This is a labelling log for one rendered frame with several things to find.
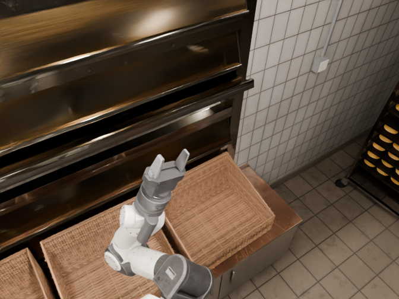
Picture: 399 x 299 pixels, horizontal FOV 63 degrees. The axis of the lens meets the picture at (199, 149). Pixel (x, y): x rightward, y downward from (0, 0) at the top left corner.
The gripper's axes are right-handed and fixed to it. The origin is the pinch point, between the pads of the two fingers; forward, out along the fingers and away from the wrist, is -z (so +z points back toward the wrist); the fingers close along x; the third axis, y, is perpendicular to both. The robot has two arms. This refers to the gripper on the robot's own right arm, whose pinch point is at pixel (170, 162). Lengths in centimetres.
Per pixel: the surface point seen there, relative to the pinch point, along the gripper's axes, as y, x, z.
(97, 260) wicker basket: 33, -23, 116
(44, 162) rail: 42, 11, 39
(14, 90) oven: 59, 17, 20
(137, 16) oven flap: 58, -21, -11
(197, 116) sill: 51, -71, 35
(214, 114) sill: 48, -79, 31
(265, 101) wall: 45, -116, 22
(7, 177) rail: 43, 22, 44
